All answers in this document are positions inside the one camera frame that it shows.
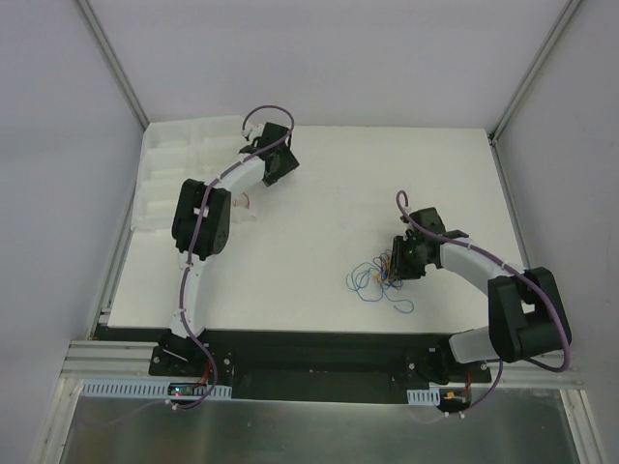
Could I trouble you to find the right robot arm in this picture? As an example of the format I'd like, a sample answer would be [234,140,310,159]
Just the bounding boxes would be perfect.
[389,208,572,382]

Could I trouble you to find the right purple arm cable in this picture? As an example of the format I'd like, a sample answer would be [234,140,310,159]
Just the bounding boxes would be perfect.
[395,189,575,426]

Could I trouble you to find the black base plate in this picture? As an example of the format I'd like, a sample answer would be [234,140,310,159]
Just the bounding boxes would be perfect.
[147,328,489,402]

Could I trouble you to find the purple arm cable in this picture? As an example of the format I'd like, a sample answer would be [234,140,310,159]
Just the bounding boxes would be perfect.
[395,189,575,426]
[163,104,297,412]

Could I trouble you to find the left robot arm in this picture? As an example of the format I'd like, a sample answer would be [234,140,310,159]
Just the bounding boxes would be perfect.
[159,123,299,376]

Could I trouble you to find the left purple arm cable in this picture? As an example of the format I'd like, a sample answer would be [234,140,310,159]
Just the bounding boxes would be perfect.
[163,104,297,412]

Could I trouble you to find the right white cable duct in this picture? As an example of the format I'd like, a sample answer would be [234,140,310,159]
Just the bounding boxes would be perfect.
[406,388,441,407]

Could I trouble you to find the coloured cable bundle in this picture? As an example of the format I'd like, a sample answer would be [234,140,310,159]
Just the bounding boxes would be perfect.
[345,248,416,314]

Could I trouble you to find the white cable duct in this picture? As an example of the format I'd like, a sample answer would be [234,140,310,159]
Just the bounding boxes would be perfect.
[406,388,441,407]
[81,379,210,401]

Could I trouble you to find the left white cable duct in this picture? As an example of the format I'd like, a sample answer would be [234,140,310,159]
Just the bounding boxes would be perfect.
[81,379,210,401]

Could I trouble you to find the right aluminium frame post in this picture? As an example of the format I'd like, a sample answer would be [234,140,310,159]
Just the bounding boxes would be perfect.
[488,0,584,146]

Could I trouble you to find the left aluminium frame post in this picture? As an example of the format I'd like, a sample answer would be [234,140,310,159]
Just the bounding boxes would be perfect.
[74,0,150,131]

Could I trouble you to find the white foam tray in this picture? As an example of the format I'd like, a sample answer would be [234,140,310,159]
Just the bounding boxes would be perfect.
[132,115,246,232]

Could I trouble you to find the aluminium frame post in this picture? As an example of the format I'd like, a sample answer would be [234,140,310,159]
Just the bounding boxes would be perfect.
[488,0,584,146]
[74,0,150,131]

